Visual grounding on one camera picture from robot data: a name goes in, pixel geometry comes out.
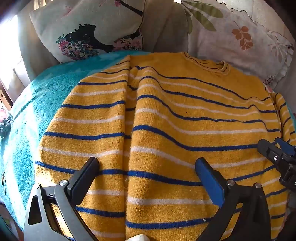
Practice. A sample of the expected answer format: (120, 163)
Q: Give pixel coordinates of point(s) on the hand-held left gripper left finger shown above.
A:
(85, 178)

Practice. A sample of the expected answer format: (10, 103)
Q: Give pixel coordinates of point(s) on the yellow striped knit sweater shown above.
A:
(166, 120)

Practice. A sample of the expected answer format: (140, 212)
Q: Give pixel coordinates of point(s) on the dark grey fuzzy object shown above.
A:
(5, 127)

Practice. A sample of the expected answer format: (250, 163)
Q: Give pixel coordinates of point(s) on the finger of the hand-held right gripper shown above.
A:
(270, 153)
(286, 146)

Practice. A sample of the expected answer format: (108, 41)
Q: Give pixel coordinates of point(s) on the leaf print pillow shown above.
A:
(231, 51)

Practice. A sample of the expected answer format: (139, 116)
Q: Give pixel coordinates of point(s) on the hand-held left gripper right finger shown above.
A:
(209, 183)

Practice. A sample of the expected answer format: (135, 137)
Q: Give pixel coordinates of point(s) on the bird print cushion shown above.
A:
(69, 23)

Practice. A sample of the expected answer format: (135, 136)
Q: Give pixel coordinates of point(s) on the teal printed fleece blanket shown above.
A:
(30, 111)

